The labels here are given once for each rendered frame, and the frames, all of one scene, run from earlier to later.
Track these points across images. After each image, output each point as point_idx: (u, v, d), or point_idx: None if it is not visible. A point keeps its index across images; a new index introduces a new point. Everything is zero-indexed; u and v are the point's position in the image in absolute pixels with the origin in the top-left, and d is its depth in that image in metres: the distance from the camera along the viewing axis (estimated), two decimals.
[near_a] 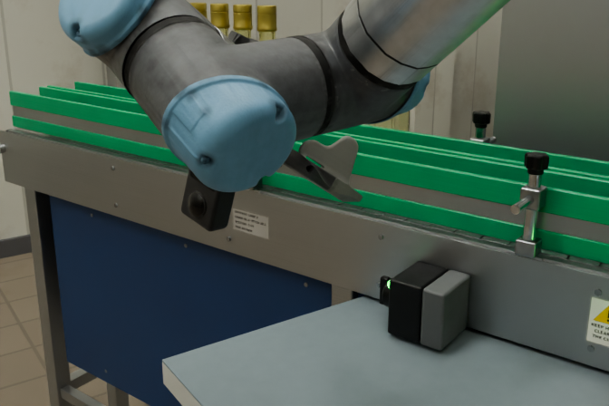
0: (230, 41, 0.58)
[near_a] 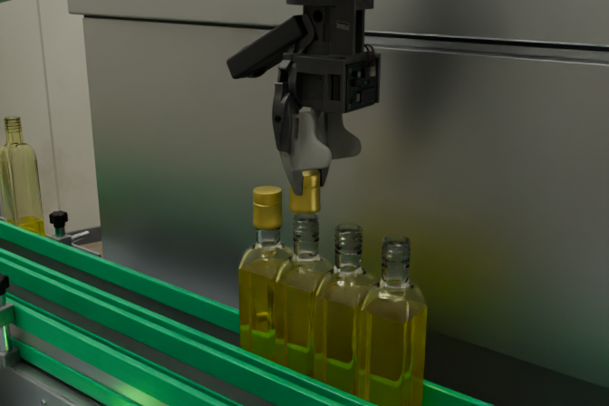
0: None
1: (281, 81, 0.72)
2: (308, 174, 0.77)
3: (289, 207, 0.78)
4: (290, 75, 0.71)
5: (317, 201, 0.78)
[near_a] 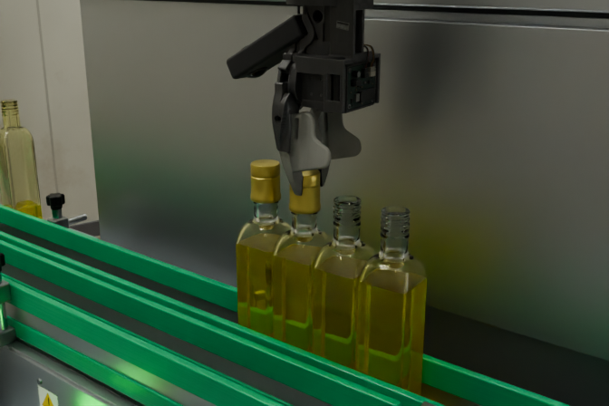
0: None
1: (281, 81, 0.72)
2: (308, 174, 0.77)
3: (289, 207, 0.78)
4: (290, 75, 0.71)
5: (317, 201, 0.78)
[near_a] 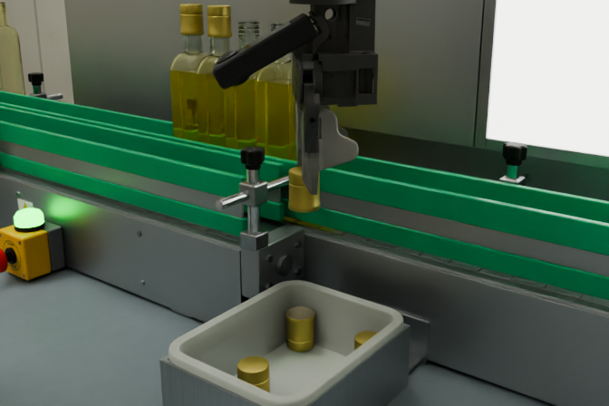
0: None
1: (302, 82, 0.71)
2: (220, 5, 1.00)
3: (207, 33, 1.02)
4: (314, 75, 0.71)
5: (228, 28, 1.01)
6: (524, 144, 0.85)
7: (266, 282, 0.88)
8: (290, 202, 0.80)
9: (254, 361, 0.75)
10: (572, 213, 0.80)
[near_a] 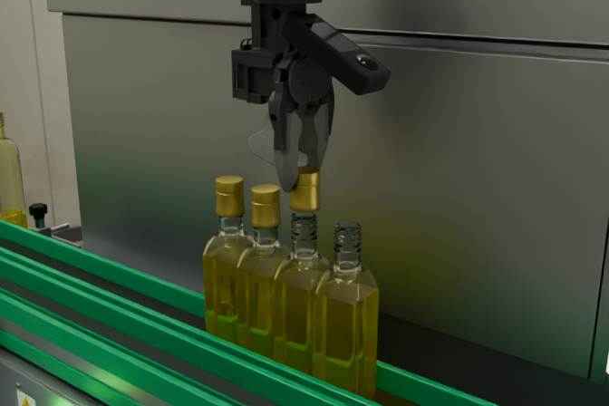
0: None
1: (326, 74, 0.77)
2: (268, 190, 0.81)
3: (251, 221, 0.82)
4: None
5: (277, 216, 0.82)
6: None
7: None
8: (309, 209, 0.77)
9: None
10: None
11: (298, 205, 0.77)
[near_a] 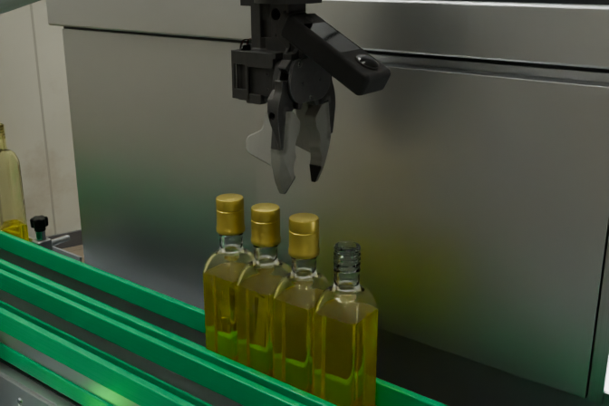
0: None
1: (326, 74, 0.77)
2: (268, 209, 0.81)
3: (251, 239, 0.83)
4: None
5: (277, 235, 0.83)
6: None
7: None
8: (308, 256, 0.79)
9: None
10: None
11: (297, 252, 0.79)
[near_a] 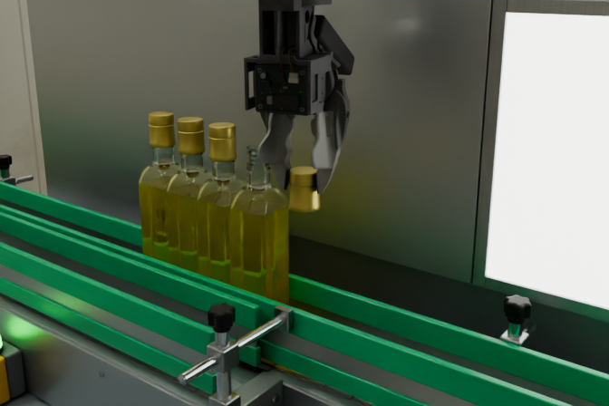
0: None
1: None
2: (192, 120, 0.91)
3: (178, 149, 0.92)
4: None
5: (201, 144, 0.92)
6: (528, 299, 0.76)
7: None
8: (225, 159, 0.88)
9: (305, 170, 0.77)
10: (583, 388, 0.71)
11: (216, 155, 0.88)
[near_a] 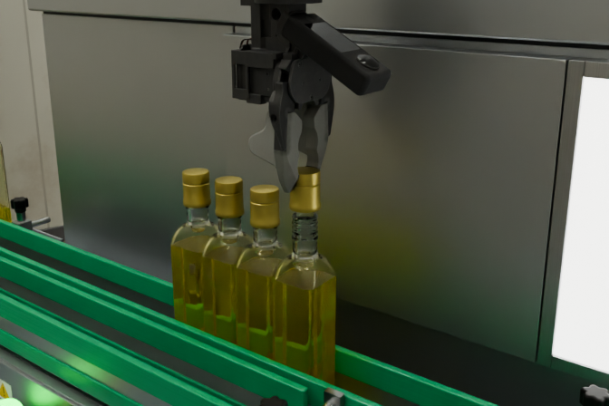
0: None
1: (326, 74, 0.77)
2: (231, 181, 0.84)
3: (215, 211, 0.86)
4: None
5: (240, 207, 0.85)
6: (607, 391, 0.69)
7: None
8: (268, 226, 0.81)
9: (300, 169, 0.78)
10: None
11: (258, 221, 0.81)
